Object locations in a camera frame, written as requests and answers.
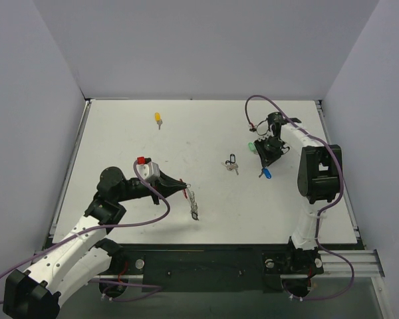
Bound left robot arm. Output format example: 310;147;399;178
3;158;188;318

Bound keys with black tags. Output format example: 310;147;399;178
221;154;239;175

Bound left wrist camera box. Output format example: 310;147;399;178
134;157;160;183

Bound key with blue tag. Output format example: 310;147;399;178
258;167;272;179

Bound aluminium front rail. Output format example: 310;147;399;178
26;249;385;280

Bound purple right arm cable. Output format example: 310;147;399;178
245;95;355;303

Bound key with green tag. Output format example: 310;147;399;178
248;142;257;154

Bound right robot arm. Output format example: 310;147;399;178
253;112;342;276

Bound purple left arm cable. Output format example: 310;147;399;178
0;159;171;305

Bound key with yellow tag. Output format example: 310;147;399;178
154;112;162;130

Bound metal key organiser red handle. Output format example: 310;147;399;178
182;183;199;221

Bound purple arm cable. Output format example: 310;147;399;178
0;159;171;305
245;95;355;303

